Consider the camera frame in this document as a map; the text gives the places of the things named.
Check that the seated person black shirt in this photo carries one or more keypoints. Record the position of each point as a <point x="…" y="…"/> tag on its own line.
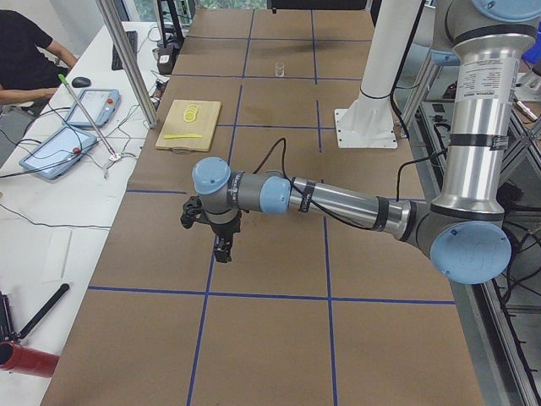
<point x="31" y="61"/>

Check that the yellow plastic knife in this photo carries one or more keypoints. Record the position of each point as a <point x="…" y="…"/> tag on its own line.
<point x="182" y="136"/>

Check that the aluminium frame post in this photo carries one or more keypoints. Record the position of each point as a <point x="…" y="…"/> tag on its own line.
<point x="120" y="41"/>

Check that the clear glass cup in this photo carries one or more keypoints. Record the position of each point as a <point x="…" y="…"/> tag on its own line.
<point x="280" y="69"/>

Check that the black computer mouse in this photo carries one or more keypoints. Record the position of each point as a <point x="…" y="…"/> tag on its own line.
<point x="81" y="82"/>

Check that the black handle bar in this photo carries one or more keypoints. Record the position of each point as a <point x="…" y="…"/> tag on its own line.
<point x="34" y="321"/>

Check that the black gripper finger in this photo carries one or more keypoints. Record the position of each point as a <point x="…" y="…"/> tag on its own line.
<point x="222" y="250"/>

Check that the red cylinder tube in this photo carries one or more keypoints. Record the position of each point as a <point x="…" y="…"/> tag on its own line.
<point x="28" y="361"/>

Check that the metal rod green handle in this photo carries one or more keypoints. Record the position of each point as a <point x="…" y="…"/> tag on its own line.
<point x="113" y="155"/>

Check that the far blue teach pendant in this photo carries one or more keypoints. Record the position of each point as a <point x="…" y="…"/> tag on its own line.
<point x="101" y="105"/>

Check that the blue teach pendant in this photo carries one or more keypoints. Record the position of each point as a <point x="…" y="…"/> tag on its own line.
<point x="58" y="153"/>
<point x="101" y="105"/>

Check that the near blue teach pendant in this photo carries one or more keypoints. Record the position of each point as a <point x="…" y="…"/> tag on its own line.
<point x="58" y="153"/>

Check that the wooden cutting board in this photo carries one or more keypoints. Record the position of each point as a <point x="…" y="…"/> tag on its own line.
<point x="205" y="124"/>

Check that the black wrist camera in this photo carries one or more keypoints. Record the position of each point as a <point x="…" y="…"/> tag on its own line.
<point x="193" y="212"/>

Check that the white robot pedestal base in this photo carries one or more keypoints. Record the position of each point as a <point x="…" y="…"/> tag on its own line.
<point x="368" y="122"/>

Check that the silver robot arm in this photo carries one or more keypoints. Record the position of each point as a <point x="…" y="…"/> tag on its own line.
<point x="460" y="229"/>

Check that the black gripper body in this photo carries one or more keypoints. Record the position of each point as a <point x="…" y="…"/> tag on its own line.
<point x="225" y="230"/>

